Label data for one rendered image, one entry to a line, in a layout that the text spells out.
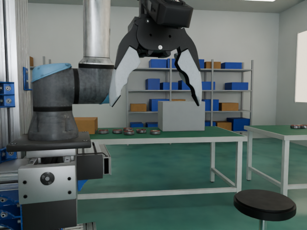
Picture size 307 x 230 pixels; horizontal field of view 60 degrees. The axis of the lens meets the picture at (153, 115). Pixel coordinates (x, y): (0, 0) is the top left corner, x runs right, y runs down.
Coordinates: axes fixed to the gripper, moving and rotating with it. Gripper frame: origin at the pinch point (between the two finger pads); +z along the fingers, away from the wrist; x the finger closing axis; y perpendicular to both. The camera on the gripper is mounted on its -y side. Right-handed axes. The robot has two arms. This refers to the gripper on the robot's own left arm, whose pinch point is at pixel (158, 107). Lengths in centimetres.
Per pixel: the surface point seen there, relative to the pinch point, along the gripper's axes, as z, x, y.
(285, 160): 68, -196, 189
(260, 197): 59, -91, 92
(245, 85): -24, -374, 524
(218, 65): -69, -307, 536
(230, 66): -68, -336, 529
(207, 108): 33, -281, 537
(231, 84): -25, -341, 529
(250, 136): 54, -207, 266
